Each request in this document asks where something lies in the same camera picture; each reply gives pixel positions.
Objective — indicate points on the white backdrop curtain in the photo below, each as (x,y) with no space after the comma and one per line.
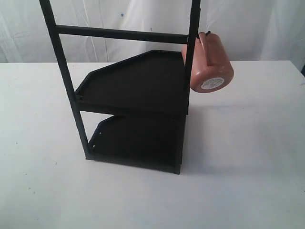
(249,29)

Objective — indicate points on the black two-tier metal rack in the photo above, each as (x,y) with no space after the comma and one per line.
(131,112)

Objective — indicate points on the terracotta pink mug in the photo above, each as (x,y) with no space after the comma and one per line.
(211,69)

